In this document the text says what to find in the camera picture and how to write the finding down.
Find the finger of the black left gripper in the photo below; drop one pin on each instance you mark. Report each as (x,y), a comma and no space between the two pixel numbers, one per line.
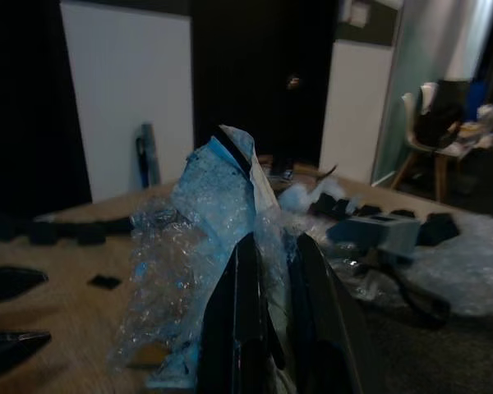
(12,283)
(12,346)

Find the small black foam square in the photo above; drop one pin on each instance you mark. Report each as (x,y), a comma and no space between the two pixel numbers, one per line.
(102,283)

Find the light blue plastic bag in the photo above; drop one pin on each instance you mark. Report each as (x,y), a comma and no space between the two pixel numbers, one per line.
(296,199)

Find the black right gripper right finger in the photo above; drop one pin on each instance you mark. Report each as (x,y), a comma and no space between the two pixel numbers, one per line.
(333,328)

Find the black jacket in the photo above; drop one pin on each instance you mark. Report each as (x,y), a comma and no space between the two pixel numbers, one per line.
(439,115)

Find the black foam block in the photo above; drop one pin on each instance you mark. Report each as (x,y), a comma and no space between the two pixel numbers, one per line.
(437,230)
(337,205)

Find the clear bubble wrap sheet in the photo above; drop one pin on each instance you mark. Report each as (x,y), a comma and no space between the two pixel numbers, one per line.
(468,262)

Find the white chair with wooden legs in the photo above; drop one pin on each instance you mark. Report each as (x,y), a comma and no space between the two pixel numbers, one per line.
(411,123)

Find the blue clear bubble wrap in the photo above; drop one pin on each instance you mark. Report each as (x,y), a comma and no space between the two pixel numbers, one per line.
(213,205)

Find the black foam strip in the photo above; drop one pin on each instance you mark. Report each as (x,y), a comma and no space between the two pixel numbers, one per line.
(65,232)

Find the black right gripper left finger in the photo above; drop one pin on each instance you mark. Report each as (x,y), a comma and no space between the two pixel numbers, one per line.
(234,320)

